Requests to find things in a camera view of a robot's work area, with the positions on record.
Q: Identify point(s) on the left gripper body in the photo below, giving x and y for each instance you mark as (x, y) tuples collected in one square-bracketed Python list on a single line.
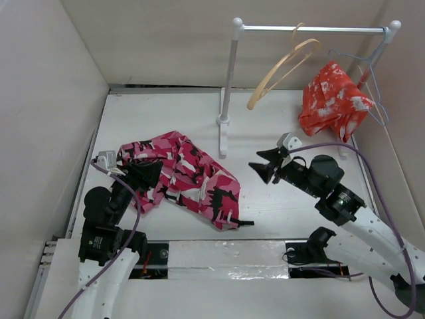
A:
[(125, 194)]

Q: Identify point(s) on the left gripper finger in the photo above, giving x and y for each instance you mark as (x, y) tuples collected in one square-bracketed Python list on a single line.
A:
[(145, 183), (145, 168)]

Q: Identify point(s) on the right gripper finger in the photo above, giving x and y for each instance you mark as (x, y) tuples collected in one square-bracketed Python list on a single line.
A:
[(266, 172), (272, 155)]

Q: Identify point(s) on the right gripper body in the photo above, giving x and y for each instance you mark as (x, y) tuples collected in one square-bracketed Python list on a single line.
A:
[(293, 173)]

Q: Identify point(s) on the pink camouflage trousers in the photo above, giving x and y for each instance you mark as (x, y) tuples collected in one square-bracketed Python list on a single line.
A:
[(189, 178)]

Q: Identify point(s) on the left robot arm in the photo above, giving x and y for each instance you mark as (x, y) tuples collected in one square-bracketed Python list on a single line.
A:
[(107, 253)]

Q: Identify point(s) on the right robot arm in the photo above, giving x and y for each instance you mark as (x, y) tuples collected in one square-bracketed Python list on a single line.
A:
[(383, 255)]

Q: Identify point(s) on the wooden clothes hanger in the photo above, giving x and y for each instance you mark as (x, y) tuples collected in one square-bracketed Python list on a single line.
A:
[(299, 54)]

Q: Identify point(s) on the orange white patterned garment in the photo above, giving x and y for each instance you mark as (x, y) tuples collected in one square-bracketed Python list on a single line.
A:
[(332, 100)]

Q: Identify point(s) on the silver foil tape strip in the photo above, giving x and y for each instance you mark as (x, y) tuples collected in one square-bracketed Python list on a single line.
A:
[(227, 260)]

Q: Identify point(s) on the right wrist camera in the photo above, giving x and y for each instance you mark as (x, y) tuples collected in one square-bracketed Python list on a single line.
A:
[(289, 141)]

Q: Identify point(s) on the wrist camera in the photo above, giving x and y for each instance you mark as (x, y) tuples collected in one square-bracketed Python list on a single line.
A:
[(107, 160), (289, 141)]

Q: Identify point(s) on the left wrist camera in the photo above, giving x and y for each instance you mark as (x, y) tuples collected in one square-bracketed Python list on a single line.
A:
[(107, 160)]

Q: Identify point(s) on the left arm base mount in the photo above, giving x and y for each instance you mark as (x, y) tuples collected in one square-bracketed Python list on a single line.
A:
[(154, 263)]

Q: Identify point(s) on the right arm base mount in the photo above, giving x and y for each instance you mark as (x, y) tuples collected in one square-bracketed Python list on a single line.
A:
[(307, 259)]

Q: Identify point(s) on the blue wire hanger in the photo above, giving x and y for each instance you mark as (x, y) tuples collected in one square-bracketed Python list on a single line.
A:
[(371, 61)]

